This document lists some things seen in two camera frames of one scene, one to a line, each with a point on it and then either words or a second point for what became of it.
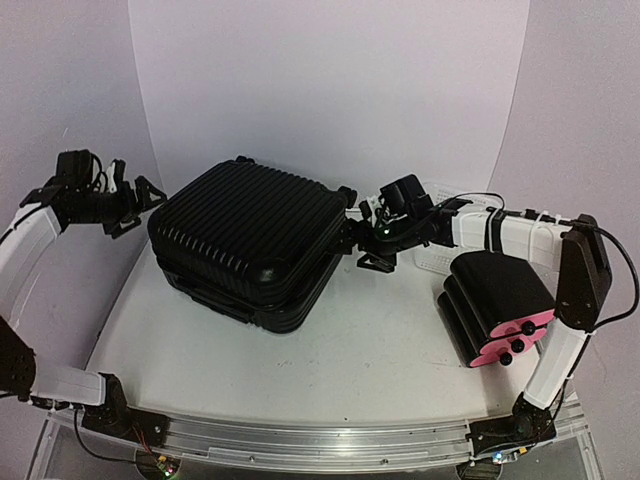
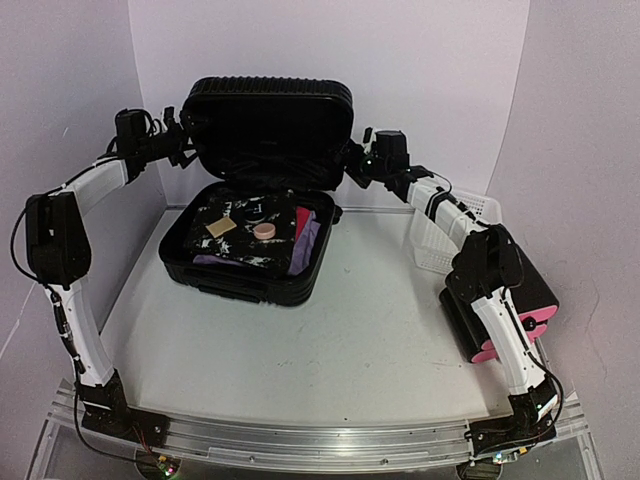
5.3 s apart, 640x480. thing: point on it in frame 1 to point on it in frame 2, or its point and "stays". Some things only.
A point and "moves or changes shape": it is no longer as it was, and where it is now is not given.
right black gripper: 350,229 to 350,164
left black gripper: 129,205 to 180,139
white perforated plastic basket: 438,259 stays
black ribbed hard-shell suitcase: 254,242 moves or changes shape
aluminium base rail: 331,448 stays
